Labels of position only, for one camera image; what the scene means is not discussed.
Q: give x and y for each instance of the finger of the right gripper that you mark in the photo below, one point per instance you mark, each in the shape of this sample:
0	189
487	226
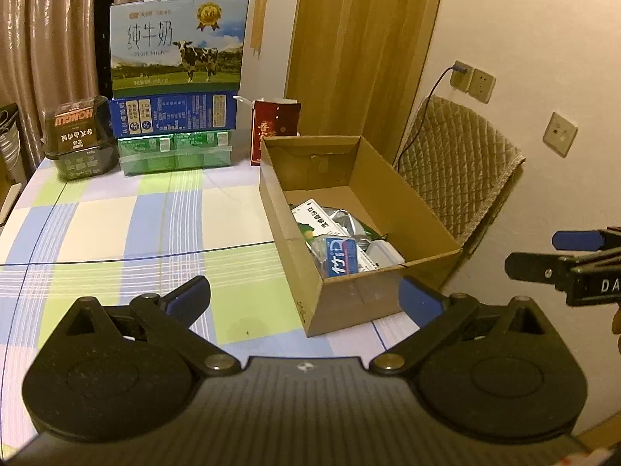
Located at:
549	269
587	240

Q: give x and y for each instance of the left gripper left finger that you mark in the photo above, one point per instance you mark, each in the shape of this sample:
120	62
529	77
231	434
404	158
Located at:
167	320

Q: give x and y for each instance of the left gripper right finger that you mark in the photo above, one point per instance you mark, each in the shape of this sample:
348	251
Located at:
443	329

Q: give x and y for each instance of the white round device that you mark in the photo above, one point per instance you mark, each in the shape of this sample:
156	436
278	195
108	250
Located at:
383	254

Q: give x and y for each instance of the silver green leaf pouch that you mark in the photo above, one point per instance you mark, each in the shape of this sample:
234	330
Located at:
354	227

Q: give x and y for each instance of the clear blue label floss box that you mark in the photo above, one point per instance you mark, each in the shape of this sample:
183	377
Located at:
340	256

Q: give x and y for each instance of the white green spray box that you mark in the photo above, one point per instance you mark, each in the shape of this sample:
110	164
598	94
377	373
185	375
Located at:
313	221

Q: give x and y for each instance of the person's right hand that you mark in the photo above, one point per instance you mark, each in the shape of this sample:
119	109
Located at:
616	326

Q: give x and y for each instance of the checked tablecloth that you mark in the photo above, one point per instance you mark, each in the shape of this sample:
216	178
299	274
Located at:
114	237

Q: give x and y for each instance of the quilted beige chair cushion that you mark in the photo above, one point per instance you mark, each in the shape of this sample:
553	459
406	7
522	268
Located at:
461	167

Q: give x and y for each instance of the green wrapped drink pack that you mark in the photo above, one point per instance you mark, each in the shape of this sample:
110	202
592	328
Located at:
181	151

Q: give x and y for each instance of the open brown cardboard box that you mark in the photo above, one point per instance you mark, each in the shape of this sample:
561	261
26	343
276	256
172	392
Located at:
348	173

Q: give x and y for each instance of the blue milk carton box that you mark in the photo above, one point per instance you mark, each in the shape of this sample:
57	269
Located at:
167	114

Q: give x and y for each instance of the black Honglu package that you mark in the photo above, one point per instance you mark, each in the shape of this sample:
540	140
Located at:
78	138

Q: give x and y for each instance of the dark red gift bag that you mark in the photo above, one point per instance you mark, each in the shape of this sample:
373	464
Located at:
272	118

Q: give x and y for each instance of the cow milk carton box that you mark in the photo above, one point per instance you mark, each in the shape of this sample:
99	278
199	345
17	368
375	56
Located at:
176	46

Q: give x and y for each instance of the wooden wardrobe panel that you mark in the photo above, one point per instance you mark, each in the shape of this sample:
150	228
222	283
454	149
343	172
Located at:
356	65

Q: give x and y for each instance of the wall coax socket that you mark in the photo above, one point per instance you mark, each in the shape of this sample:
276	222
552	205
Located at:
560	134

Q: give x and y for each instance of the wall power socket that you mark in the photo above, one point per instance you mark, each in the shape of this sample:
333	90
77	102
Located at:
472	81

